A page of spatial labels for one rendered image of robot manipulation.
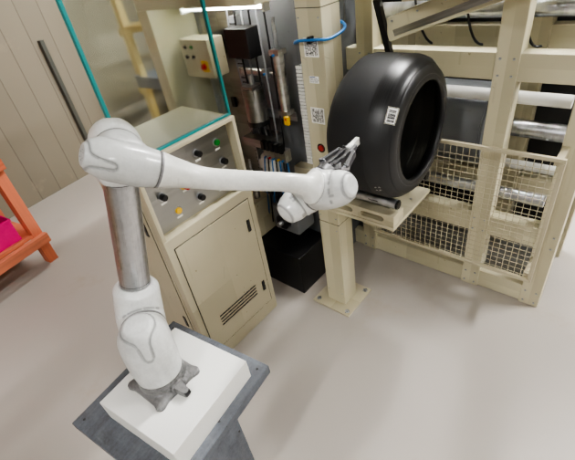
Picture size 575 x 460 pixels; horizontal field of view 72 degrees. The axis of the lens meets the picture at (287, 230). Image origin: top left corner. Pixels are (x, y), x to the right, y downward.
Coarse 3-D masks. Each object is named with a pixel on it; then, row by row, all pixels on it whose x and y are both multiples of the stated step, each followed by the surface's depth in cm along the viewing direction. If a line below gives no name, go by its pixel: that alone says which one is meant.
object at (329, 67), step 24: (312, 0) 152; (336, 0) 157; (312, 24) 157; (336, 24) 161; (336, 48) 166; (312, 72) 169; (336, 72) 171; (312, 96) 176; (312, 144) 192; (336, 216) 209; (336, 240) 220; (336, 264) 231; (336, 288) 245
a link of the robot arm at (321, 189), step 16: (176, 160) 105; (160, 176) 101; (176, 176) 104; (192, 176) 107; (208, 176) 109; (224, 176) 110; (240, 176) 109; (256, 176) 109; (272, 176) 109; (288, 176) 109; (304, 176) 111; (320, 176) 112; (336, 176) 111; (352, 176) 112; (288, 192) 112; (304, 192) 112; (320, 192) 111; (336, 192) 110; (352, 192) 111; (320, 208) 118
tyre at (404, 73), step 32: (384, 64) 147; (416, 64) 145; (352, 96) 148; (384, 96) 141; (416, 96) 183; (352, 128) 148; (384, 128) 142; (416, 128) 189; (384, 160) 147; (416, 160) 188; (384, 192) 161
